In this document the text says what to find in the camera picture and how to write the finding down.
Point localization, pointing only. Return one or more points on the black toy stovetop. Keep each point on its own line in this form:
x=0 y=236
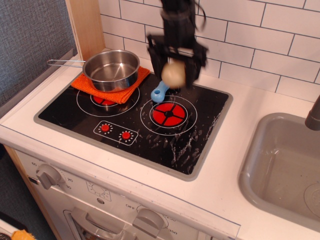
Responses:
x=172 y=137

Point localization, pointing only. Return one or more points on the orange towel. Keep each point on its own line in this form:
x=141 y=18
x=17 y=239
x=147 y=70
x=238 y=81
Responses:
x=82 y=83

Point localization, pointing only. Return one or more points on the red stove knob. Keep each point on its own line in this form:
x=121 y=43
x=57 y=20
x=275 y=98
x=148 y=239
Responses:
x=126 y=135
x=105 y=128

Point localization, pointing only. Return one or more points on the beige potato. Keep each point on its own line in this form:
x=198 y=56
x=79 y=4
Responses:
x=174 y=74

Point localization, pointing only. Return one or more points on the right red stove knob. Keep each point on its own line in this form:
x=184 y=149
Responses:
x=126 y=135

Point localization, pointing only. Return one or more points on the blue and grey scoop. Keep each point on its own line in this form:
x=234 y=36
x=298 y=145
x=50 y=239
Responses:
x=159 y=93

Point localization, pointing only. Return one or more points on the orange yellow object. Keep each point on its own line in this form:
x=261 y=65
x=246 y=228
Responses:
x=22 y=235

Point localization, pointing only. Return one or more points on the wooden side panel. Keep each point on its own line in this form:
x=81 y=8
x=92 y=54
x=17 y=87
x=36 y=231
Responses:
x=86 y=25

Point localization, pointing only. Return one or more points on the left grey oven dial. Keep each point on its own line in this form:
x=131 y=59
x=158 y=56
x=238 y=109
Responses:
x=48 y=176

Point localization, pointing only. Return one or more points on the grey sink basin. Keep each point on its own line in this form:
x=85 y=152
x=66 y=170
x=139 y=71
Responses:
x=281 y=170

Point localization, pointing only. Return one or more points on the left red stove knob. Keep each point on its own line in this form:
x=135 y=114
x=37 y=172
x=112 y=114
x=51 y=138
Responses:
x=105 y=128

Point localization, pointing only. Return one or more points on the stainless steel pot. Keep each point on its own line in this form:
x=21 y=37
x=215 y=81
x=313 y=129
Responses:
x=108 y=71

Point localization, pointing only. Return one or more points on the grey oven dial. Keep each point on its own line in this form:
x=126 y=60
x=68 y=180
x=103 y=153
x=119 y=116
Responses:
x=48 y=176
x=148 y=222

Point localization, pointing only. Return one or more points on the right grey oven dial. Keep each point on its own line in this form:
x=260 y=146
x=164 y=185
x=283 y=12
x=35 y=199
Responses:
x=148 y=222

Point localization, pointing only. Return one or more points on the grey faucet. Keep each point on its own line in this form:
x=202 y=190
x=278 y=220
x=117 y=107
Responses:
x=312 y=120

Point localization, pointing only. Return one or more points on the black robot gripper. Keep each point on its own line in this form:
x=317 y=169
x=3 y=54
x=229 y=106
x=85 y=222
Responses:
x=178 y=32

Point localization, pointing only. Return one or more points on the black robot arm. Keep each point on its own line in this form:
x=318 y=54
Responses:
x=181 y=6

